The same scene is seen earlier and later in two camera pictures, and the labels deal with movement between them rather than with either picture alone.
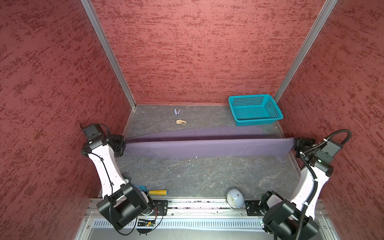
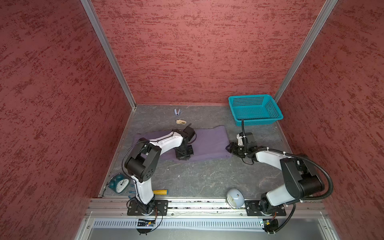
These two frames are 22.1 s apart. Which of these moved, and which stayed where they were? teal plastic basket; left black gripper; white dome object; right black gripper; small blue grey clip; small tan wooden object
Moved: left black gripper; right black gripper
Stayed: white dome object; teal plastic basket; small blue grey clip; small tan wooden object
